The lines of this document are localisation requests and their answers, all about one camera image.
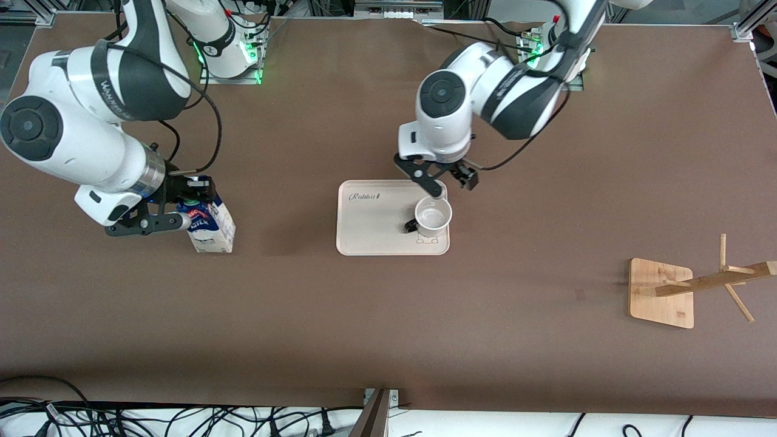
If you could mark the beige rabbit print tray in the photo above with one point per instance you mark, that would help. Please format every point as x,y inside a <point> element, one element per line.
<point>376,224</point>

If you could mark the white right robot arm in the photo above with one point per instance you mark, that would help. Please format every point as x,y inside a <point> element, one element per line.
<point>73,139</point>

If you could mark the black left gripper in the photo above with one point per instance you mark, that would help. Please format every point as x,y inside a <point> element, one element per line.
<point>459,170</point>

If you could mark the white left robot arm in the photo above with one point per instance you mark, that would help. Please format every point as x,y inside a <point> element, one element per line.
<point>516,91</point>

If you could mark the silver table edge bracket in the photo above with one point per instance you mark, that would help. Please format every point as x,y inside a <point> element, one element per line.
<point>394,397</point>

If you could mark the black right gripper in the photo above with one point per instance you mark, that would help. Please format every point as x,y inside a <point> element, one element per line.
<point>176,189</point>

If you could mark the aluminium frame profile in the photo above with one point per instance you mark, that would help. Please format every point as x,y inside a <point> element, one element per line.
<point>42,13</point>
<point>749,27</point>

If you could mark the grey equipment box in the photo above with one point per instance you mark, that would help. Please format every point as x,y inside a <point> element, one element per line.
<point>397,8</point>

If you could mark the blue white milk carton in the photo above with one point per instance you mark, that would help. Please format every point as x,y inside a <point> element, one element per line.
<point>212,233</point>

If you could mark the dark camera mount post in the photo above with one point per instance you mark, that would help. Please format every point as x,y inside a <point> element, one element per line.
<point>371,422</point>

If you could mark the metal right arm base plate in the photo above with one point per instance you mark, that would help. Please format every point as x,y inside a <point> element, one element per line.
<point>212,81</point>

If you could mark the wooden mug tree rack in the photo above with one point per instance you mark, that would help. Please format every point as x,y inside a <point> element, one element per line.
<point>658,297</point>

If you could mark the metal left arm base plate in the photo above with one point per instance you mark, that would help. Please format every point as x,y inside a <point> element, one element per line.
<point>576,85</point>

